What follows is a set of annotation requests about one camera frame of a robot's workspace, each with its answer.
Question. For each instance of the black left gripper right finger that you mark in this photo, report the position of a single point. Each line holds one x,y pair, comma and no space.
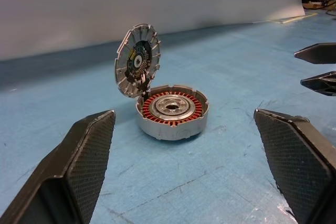
302,171

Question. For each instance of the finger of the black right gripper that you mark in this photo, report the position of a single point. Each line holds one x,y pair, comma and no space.
320,53
321,83

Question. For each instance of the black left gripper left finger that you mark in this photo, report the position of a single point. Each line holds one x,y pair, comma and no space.
65,171

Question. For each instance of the silver motor housing copper windings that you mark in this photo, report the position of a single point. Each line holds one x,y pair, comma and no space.
168,129

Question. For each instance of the silver finned motor cover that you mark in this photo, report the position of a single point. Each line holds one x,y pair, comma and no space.
136,61

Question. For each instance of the blue plastic table cover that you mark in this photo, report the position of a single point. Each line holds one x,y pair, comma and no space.
183,182

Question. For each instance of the white backdrop sheet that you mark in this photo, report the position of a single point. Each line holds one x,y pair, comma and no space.
131,3

